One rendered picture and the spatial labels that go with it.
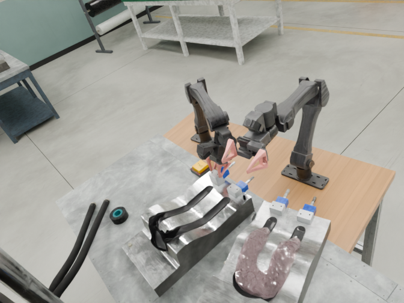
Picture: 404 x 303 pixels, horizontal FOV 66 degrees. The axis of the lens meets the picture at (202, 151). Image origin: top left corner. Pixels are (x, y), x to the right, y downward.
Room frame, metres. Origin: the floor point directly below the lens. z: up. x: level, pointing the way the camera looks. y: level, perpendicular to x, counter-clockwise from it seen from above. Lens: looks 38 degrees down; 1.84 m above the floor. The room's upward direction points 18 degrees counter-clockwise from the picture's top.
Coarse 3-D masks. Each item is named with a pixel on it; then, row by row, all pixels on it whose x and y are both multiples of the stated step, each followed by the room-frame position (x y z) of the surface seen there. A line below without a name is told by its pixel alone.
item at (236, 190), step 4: (252, 176) 0.94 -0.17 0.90; (240, 180) 0.93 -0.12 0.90; (248, 180) 0.92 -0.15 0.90; (232, 184) 0.91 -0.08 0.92; (236, 184) 0.91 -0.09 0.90; (240, 184) 0.91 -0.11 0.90; (244, 184) 0.90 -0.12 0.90; (228, 188) 0.89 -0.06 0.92; (232, 188) 0.89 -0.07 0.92; (236, 188) 0.88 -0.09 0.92; (240, 188) 0.87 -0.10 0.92; (244, 188) 0.88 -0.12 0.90; (248, 188) 0.89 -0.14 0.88; (228, 192) 0.89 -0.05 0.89; (232, 192) 0.87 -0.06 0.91; (236, 192) 0.86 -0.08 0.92; (240, 192) 0.87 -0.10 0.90; (236, 196) 0.86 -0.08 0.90
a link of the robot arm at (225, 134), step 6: (228, 120) 1.03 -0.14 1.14; (210, 126) 1.02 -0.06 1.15; (216, 126) 1.04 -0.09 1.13; (222, 126) 1.02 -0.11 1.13; (216, 132) 0.99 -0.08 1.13; (222, 132) 0.96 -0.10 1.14; (228, 132) 0.95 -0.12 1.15; (222, 138) 0.95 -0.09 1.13; (228, 138) 0.94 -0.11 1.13; (234, 138) 0.94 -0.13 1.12; (222, 144) 0.93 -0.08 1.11
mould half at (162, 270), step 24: (192, 192) 0.97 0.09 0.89; (216, 192) 0.92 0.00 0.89; (144, 216) 0.88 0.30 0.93; (192, 216) 0.83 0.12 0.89; (216, 216) 0.80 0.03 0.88; (240, 216) 0.80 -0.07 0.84; (144, 240) 0.82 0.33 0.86; (192, 240) 0.70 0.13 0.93; (216, 240) 0.74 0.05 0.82; (144, 264) 0.71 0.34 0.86; (168, 264) 0.68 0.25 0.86; (192, 264) 0.68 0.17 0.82; (168, 288) 0.62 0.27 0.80
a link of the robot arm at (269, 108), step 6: (264, 102) 0.83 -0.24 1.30; (270, 102) 0.82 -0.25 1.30; (258, 108) 0.81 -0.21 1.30; (264, 108) 0.80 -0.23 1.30; (270, 108) 0.79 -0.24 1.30; (276, 108) 0.81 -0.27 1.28; (264, 114) 0.78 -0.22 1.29; (270, 114) 0.78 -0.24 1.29; (276, 114) 0.81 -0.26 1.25; (270, 120) 0.78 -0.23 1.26; (276, 120) 0.82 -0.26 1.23; (288, 120) 0.81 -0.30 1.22; (270, 126) 0.78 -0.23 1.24; (282, 126) 0.80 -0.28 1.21; (288, 126) 0.80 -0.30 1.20
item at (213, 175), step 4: (232, 164) 1.02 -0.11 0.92; (228, 168) 1.01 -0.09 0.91; (212, 172) 1.00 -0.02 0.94; (216, 172) 0.99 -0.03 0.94; (228, 172) 0.99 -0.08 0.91; (212, 176) 0.97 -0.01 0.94; (216, 176) 0.96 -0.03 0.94; (224, 176) 0.98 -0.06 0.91; (212, 180) 0.98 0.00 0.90; (216, 180) 0.95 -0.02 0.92; (220, 180) 0.96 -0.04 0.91; (216, 184) 0.96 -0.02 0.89; (220, 184) 0.96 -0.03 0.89
